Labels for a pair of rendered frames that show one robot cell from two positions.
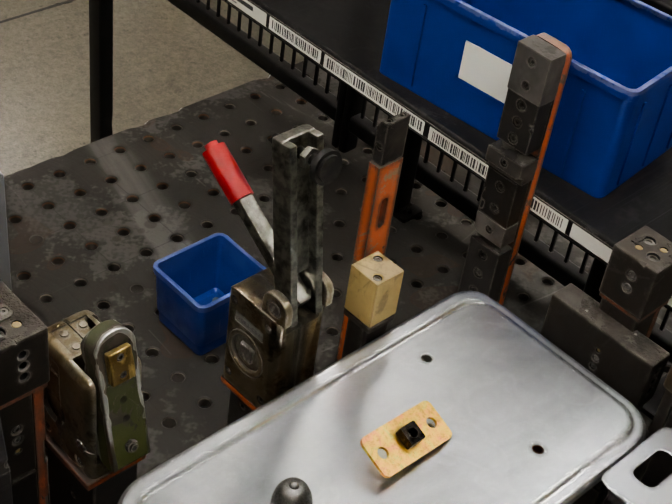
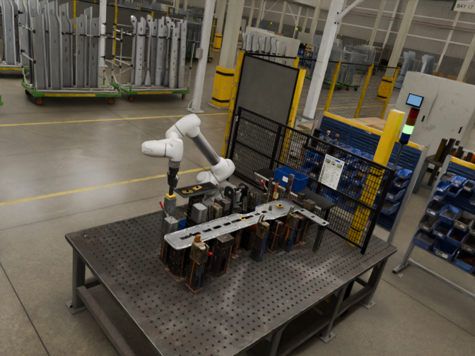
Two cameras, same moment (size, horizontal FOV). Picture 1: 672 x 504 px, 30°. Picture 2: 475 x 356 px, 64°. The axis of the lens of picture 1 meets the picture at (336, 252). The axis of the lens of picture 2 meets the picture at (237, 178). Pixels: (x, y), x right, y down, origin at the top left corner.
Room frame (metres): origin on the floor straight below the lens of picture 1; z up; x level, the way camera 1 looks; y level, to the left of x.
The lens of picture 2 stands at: (-2.38, 0.30, 2.50)
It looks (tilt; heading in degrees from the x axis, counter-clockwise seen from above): 23 degrees down; 1
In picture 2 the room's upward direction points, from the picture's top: 11 degrees clockwise
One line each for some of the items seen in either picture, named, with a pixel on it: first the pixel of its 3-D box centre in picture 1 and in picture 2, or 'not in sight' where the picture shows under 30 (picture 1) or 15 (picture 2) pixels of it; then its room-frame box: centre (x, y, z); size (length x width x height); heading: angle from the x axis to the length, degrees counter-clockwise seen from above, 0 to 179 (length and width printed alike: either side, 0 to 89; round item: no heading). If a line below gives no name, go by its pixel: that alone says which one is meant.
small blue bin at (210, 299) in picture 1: (209, 296); not in sight; (1.10, 0.14, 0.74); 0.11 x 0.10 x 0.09; 139
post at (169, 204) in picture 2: not in sight; (167, 222); (0.19, 0.80, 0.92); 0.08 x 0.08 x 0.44; 49
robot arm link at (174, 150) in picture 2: not in sight; (174, 148); (0.19, 0.82, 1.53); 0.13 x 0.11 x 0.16; 106
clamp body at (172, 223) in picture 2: not in sight; (168, 240); (0.00, 0.74, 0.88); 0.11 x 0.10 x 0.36; 49
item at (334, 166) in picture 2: not in sight; (331, 171); (1.03, -0.52, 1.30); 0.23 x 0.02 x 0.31; 49
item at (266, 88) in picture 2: not in sight; (257, 127); (3.20, 0.21, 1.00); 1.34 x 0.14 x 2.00; 48
